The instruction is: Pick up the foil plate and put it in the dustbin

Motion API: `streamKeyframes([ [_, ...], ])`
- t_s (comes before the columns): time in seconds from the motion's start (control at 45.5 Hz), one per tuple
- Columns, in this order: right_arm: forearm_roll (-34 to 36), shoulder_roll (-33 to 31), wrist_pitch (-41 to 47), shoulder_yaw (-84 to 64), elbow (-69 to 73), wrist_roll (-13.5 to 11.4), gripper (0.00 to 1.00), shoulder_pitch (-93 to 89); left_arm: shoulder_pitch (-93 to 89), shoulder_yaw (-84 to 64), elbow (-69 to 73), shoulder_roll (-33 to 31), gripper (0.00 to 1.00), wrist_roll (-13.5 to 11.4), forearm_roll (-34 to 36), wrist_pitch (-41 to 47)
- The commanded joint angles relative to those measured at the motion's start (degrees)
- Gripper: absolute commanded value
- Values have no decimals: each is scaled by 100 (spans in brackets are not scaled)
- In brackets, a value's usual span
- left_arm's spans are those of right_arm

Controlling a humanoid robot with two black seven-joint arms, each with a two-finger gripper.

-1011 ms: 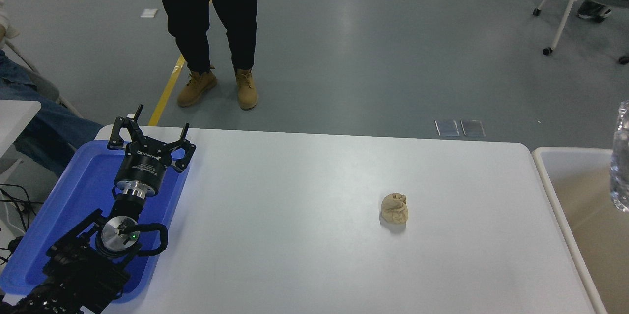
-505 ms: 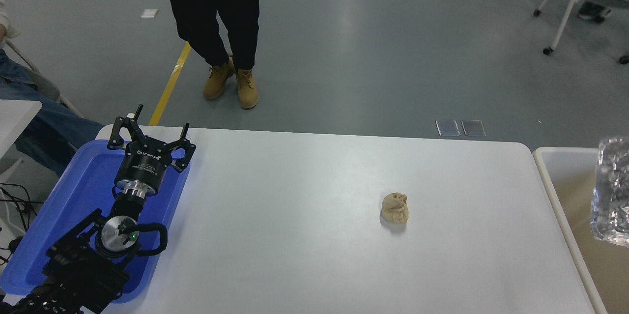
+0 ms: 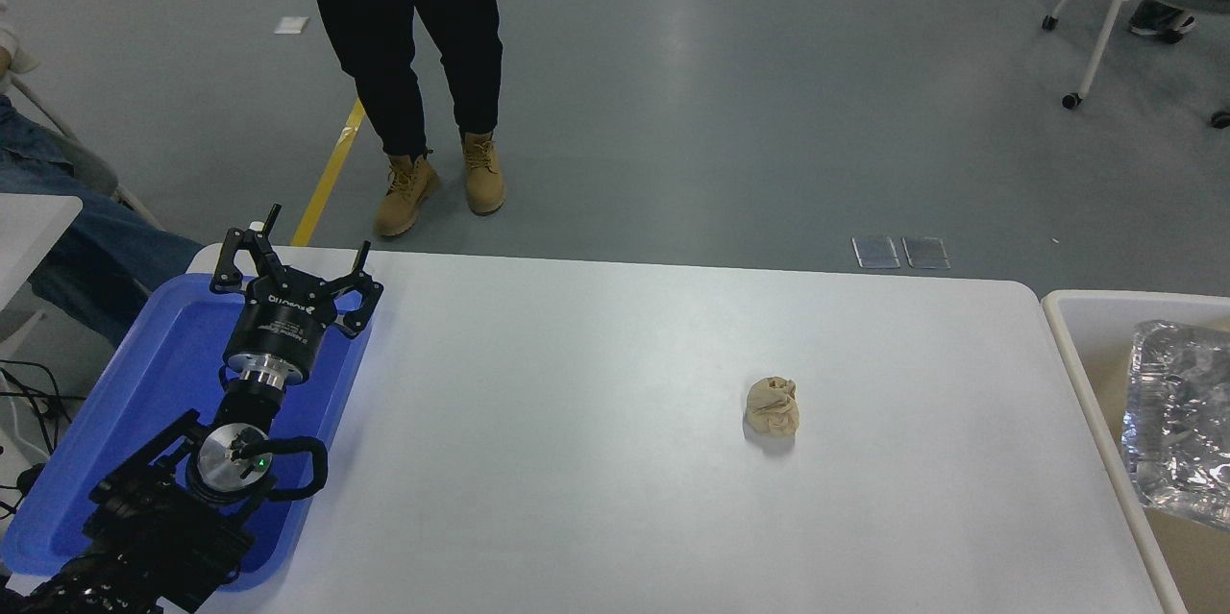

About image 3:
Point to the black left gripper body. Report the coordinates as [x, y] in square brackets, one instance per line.
[283, 326]

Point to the silver foil plate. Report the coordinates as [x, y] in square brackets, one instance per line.
[1182, 422]

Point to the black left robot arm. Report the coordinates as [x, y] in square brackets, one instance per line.
[154, 537]

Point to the metal floor plate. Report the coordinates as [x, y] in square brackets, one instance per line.
[924, 252]
[874, 252]

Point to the blue plastic tray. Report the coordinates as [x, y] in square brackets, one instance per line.
[163, 374]

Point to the seated person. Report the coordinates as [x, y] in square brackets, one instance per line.
[86, 249]

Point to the grey chair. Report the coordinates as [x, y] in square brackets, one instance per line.
[91, 174]

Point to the white side table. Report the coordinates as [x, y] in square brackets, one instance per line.
[29, 230]

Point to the white paper scrap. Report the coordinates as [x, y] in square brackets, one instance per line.
[291, 25]

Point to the standing person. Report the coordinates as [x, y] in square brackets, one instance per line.
[404, 18]

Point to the crumpled tan paper ball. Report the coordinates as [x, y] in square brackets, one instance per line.
[772, 407]

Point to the large pale bin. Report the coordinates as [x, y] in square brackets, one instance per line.
[1086, 331]

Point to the white wheeled chair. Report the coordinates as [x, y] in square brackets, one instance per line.
[1105, 18]

